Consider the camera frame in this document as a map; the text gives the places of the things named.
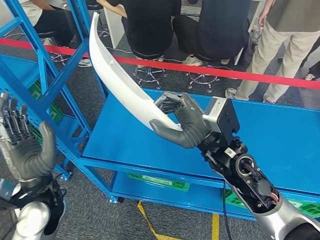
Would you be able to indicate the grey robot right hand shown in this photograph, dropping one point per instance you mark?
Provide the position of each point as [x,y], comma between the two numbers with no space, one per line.
[192,126]

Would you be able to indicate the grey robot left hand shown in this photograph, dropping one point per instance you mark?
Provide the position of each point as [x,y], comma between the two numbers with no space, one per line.
[27,155]

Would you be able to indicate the white curved plastic part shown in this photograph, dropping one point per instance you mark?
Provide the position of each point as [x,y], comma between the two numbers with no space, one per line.
[115,76]

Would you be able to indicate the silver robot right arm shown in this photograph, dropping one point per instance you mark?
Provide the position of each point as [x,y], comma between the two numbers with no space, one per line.
[282,218]

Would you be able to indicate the blue metal shelf rack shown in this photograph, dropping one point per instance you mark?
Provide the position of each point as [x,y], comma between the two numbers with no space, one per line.
[250,139]

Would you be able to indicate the green plastic crate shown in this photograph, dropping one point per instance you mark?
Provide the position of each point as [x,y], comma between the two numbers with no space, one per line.
[307,208]
[56,114]
[160,182]
[37,136]

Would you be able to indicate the black stool chrome base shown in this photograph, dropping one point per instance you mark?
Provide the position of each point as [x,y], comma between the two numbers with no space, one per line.
[47,34]
[202,79]
[147,54]
[93,5]

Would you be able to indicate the red barrier tape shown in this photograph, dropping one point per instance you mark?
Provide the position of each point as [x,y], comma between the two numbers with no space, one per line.
[200,70]

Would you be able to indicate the person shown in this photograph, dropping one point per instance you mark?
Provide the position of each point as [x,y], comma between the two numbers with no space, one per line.
[220,30]
[149,26]
[57,24]
[315,68]
[282,56]

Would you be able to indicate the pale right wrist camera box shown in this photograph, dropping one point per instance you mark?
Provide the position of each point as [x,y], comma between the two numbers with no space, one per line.
[222,116]

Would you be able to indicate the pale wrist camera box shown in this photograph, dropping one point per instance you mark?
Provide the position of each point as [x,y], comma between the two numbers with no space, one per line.
[6,192]
[222,116]

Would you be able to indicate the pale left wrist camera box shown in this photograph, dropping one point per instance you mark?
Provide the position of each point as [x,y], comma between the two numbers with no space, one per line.
[6,192]

